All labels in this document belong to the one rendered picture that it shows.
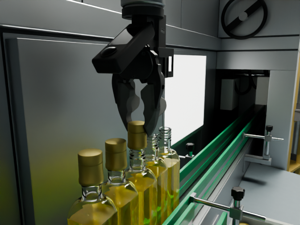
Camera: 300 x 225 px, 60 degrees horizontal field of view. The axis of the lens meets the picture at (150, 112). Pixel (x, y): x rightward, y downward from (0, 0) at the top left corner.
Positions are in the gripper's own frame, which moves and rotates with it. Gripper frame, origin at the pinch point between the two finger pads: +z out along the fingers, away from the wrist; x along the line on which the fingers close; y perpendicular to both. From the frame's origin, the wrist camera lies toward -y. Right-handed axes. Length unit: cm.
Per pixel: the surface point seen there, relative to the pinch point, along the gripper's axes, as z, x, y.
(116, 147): 1.4, -0.8, -7.0
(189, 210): 20.6, -5.9, 12.0
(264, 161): 32, -13, 80
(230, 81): 0, 12, 114
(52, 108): -3.6, 12.2, -7.9
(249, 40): -21, 1, 102
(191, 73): -6, 13, 59
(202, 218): 29.4, -5.1, 23.1
